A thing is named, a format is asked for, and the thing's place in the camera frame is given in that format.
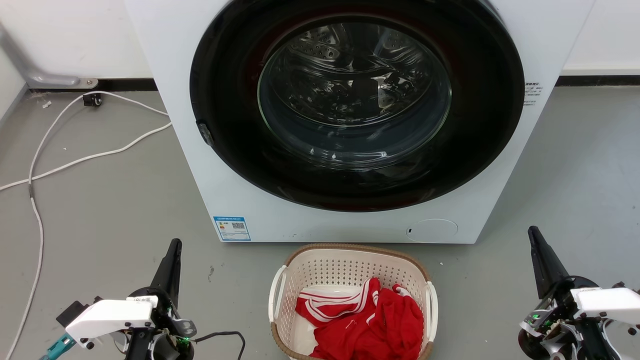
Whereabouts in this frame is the black round washer door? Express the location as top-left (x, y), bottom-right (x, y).
top-left (189, 0), bottom-right (525, 212)

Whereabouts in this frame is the round white filter cover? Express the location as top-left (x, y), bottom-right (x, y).
top-left (405, 218), bottom-right (459, 244)

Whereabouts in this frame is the long white cable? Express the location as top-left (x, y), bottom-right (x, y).
top-left (0, 121), bottom-right (173, 193)
top-left (4, 90), bottom-right (170, 360)

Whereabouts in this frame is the grey drain pipe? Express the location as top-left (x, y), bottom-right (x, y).
top-left (0, 22), bottom-right (99, 90)

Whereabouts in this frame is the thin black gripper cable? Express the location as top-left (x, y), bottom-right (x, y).
top-left (192, 330), bottom-right (247, 360)

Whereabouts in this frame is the white front-load washing machine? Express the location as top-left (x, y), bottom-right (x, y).
top-left (124, 0), bottom-right (597, 245)

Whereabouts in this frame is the blue energy label sticker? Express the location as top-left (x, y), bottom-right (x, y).
top-left (213, 216), bottom-right (252, 242)

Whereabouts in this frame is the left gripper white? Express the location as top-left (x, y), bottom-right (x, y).
top-left (56, 238), bottom-right (198, 360)

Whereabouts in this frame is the red garment with white stripes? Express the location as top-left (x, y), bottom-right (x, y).
top-left (295, 277), bottom-right (425, 360)

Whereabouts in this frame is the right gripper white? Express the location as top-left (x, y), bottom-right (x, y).
top-left (518, 225), bottom-right (640, 360)

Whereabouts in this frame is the cream plastic laundry basket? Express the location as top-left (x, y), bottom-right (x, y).
top-left (268, 243), bottom-right (439, 360)

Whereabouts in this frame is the small text warning sticker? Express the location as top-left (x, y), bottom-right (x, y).
top-left (523, 81), bottom-right (542, 107)

